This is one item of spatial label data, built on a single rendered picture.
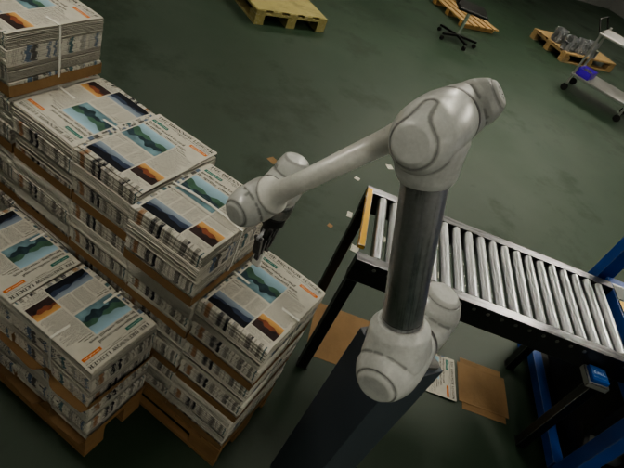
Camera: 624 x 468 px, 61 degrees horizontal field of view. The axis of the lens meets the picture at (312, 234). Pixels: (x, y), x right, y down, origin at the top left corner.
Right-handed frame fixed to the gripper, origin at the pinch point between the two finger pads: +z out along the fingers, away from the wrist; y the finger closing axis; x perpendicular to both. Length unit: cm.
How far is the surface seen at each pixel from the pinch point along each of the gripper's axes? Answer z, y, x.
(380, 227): 16, -74, 20
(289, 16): 83, -396, -225
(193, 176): -10.0, -2.7, -33.1
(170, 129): -11, -15, -56
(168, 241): -6.5, 23.0, -19.3
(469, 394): 96, -103, 104
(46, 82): -13, 5, -94
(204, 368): 42.9, 18.0, 3.5
